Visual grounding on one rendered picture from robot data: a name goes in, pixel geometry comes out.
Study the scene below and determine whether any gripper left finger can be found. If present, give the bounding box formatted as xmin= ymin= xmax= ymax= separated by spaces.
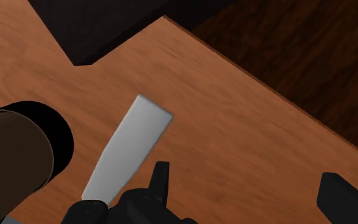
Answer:
xmin=61 ymin=160 xmax=198 ymax=224

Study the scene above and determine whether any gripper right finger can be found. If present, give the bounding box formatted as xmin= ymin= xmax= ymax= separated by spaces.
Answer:
xmin=316 ymin=172 xmax=358 ymax=224

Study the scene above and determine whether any grey flat metal blade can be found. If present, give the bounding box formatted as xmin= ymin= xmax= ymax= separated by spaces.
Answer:
xmin=81 ymin=94 xmax=174 ymax=206

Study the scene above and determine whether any brown wooden table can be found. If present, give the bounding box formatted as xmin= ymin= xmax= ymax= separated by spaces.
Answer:
xmin=0 ymin=0 xmax=358 ymax=224

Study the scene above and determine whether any brown cylindrical container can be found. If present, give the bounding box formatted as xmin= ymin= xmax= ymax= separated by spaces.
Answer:
xmin=0 ymin=100 xmax=75 ymax=224

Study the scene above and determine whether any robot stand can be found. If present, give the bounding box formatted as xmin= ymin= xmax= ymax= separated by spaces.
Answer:
xmin=27 ymin=0 xmax=204 ymax=67

